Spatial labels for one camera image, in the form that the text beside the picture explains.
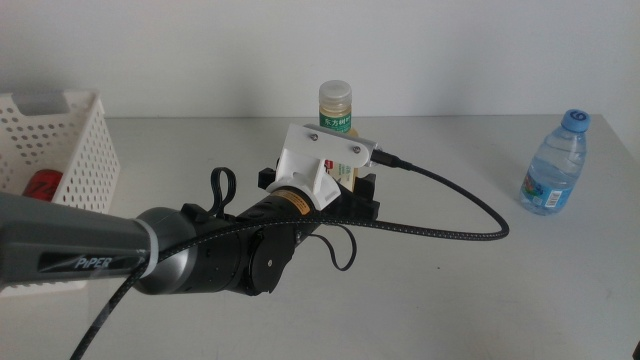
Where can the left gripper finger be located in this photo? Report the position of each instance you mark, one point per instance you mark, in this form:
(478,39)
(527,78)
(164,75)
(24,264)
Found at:
(266,179)
(368,186)

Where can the yellow tea bottle green label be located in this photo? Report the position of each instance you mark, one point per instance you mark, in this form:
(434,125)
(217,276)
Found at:
(335,102)

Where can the clear water bottle blue cap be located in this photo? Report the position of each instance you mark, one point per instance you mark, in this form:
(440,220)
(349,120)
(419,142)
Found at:
(552,170)

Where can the red soda can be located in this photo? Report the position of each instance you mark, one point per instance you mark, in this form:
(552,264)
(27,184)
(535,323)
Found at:
(42,185)

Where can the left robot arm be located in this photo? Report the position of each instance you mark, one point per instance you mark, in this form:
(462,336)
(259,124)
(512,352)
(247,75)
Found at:
(75,235)

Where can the white perforated plastic basket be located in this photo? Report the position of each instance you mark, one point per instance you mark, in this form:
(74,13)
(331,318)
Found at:
(85,150)

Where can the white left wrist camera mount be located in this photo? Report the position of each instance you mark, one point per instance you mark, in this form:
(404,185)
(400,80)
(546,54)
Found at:
(305,160)

